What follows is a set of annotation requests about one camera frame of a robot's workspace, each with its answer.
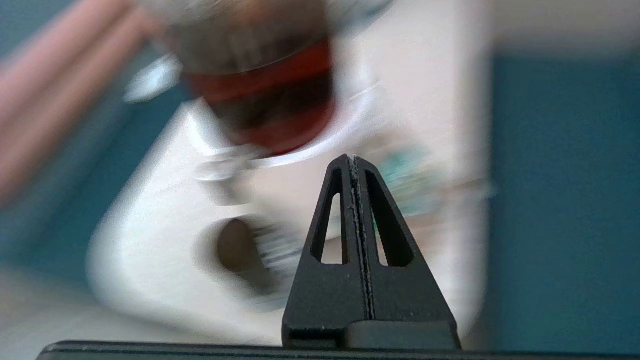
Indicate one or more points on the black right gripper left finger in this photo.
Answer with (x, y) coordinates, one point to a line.
(325, 295)

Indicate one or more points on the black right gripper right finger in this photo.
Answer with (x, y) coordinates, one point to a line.
(410, 295)

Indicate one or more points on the large white tea dispenser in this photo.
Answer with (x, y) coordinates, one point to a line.
(160, 240)

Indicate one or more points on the white napkin pack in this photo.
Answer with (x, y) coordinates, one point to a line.
(152, 80)

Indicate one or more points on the pink cylindrical bolster cushion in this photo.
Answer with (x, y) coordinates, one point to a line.
(55, 100)

